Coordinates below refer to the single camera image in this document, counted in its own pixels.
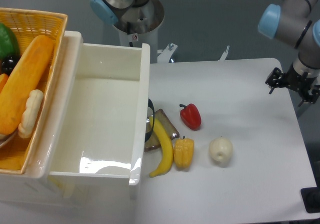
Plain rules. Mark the white plastic drawer bin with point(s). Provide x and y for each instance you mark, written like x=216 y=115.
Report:
x=94 y=131

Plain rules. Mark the yellow bell pepper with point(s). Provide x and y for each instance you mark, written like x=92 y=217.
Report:
x=184 y=152

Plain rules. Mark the grey robot arm base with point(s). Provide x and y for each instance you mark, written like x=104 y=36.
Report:
x=130 y=16

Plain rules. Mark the white pear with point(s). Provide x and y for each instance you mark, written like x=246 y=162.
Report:
x=221 y=149

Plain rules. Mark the cream braided pastry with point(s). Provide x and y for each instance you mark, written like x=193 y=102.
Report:
x=30 y=114

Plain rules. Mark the red bell pepper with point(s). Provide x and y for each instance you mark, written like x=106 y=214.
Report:
x=190 y=116

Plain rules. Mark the white table bracket bolt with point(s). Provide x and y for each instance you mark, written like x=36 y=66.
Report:
x=166 y=55

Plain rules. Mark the white table bracket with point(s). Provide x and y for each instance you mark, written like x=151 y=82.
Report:
x=225 y=54

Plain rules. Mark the dark round fruit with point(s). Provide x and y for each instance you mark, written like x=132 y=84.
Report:
x=8 y=64

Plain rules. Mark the green pepper in basket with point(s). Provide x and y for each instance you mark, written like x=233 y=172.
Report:
x=9 y=44

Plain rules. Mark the black device at edge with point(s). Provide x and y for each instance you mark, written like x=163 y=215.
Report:
x=311 y=199

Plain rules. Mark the yellow wicker basket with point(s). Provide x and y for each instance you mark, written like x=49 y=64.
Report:
x=26 y=25

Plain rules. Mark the yellow banana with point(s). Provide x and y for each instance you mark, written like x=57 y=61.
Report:
x=167 y=150

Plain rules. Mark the large orange bread loaf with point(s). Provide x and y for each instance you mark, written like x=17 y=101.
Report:
x=23 y=79

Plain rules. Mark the black ring clear lid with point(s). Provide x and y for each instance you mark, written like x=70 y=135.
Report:
x=151 y=120

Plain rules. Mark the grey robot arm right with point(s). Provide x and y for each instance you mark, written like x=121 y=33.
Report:
x=290 y=24

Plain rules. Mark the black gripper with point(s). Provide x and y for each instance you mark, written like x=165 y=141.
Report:
x=304 y=85

